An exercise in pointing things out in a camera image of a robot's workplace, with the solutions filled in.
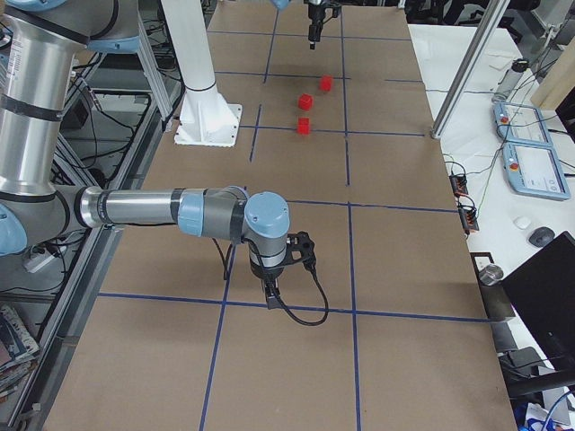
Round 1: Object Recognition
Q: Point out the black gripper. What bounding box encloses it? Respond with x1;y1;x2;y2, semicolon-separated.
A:
249;231;315;293
307;0;339;49

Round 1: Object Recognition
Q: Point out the red block placed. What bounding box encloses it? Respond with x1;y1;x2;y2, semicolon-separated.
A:
296;117;311;136
319;75;333;92
297;93;314;111

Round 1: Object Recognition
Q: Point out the lower orange black power strip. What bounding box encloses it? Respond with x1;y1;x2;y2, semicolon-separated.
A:
457;205;479;234

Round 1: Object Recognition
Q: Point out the orange black power strip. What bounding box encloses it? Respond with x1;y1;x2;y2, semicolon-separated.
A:
457;205;479;234
449;173;468;197

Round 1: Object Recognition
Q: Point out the upper orange black power strip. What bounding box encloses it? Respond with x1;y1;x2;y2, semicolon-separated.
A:
449;173;468;197

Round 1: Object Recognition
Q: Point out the steel cup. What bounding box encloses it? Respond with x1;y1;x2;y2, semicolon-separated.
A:
478;263;504;286

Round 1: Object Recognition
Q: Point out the clear water bottle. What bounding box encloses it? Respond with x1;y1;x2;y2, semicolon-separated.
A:
491;57;529;102

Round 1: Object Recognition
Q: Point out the upper teach pendant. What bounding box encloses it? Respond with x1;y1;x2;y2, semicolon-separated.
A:
493;101;553;145

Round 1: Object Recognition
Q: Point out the teach pendant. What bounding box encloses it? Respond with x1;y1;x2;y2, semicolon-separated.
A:
502;141;571;201
493;101;553;145

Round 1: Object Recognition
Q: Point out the white small puck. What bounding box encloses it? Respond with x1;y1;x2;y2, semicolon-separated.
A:
513;216;532;230

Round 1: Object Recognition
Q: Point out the grey computer mouse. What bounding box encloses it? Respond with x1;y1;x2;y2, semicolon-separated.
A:
528;226;555;248

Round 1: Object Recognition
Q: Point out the lower teach pendant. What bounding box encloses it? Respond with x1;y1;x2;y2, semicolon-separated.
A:
502;141;571;201

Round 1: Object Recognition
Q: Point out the black laptop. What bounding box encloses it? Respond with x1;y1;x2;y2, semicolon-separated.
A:
502;232;574;370

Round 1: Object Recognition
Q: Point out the stack of magazines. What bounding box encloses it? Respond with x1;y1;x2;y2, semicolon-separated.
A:
1;303;40;400

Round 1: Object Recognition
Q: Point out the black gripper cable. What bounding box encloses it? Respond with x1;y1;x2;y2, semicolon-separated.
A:
210;237;331;326

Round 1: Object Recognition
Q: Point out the white camera post with base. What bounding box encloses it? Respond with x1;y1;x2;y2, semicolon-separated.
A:
162;0;243;147

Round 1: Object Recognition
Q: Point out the aluminium frame post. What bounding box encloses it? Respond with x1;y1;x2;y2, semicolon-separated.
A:
430;0;510;139

